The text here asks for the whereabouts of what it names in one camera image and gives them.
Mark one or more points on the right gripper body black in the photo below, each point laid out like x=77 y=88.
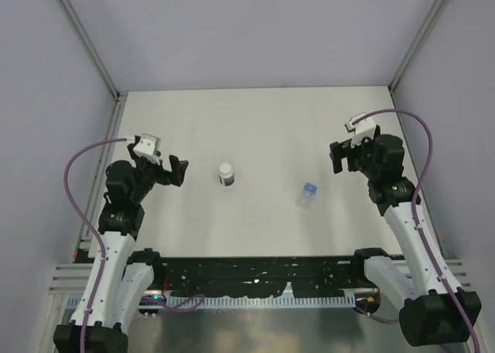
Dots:
x=360 y=157

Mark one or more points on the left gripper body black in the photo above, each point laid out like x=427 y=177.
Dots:
x=150 y=173

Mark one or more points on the white vitamin pill bottle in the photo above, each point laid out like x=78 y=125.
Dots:
x=226 y=174

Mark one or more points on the clear blue pill organizer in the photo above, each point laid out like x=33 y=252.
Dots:
x=306 y=196

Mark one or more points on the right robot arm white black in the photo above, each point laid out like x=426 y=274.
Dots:
x=432 y=305

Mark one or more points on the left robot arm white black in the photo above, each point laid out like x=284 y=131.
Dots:
x=120 y=274

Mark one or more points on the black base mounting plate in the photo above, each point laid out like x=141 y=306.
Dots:
x=263 y=277

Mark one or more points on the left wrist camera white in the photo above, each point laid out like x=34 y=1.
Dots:
x=144 y=146

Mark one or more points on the left aluminium frame post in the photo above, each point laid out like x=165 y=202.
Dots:
x=81 y=33

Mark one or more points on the aluminium frame post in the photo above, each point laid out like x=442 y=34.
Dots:
x=81 y=33
x=425 y=29

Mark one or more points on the slotted grey cable duct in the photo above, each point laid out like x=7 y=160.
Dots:
x=285 y=301

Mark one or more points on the right aluminium frame post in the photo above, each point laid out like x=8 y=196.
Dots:
x=425 y=29

